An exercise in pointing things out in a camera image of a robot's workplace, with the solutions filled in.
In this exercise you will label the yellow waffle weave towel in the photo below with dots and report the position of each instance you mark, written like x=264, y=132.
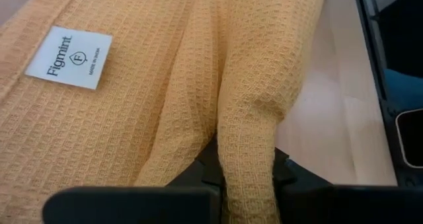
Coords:
x=132, y=125

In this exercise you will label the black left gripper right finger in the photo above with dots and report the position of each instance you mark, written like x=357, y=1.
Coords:
x=347, y=205

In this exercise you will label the black aluminium table frame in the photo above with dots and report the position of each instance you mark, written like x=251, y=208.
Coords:
x=390, y=118

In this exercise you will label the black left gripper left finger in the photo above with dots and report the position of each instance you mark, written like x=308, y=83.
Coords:
x=132, y=207

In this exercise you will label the person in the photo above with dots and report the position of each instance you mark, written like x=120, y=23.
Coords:
x=406, y=88

